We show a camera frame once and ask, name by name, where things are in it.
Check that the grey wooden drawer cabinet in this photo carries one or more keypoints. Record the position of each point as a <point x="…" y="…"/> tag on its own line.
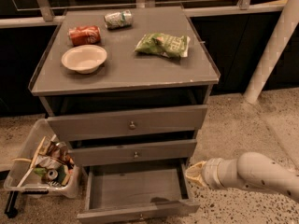
<point x="128" y="80"/>

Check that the red soda can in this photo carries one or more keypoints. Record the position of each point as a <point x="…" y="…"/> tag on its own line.
<point x="84" y="35"/>

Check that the grey bottom drawer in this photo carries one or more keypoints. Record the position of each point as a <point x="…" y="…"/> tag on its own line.
<point x="137" y="191"/>

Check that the black object on floor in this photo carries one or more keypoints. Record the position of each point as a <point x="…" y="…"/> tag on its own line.
<point x="10" y="210"/>

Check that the white diagonal pole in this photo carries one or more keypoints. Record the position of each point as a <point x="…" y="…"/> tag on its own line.
<point x="282" y="33"/>

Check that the grey top drawer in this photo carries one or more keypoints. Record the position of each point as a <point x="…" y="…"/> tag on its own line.
<point x="128" y="123"/>

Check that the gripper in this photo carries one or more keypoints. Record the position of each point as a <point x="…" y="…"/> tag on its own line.
<point x="210" y="173"/>

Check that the wooden stick in bin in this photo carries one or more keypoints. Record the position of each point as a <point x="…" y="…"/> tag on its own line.
<point x="32" y="165"/>

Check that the white green soda can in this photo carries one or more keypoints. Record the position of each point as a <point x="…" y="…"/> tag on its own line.
<point x="117" y="20"/>

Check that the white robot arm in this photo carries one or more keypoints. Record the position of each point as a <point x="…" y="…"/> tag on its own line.
<point x="250" y="172"/>

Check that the grey middle drawer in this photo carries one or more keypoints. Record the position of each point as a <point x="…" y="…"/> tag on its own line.
<point x="154" y="151"/>

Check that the green chip bag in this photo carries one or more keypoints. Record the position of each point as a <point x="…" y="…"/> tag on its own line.
<point x="160" y="44"/>

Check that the clear plastic trash bin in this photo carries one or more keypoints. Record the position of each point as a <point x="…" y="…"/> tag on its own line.
<point x="18" y="178"/>

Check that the white paper bowl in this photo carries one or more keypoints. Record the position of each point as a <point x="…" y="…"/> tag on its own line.
<point x="84" y="59"/>

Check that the grey drawer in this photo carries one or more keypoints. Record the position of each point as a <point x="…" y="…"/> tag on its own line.
<point x="154" y="151"/>
<point x="137" y="191"/>
<point x="128" y="123"/>

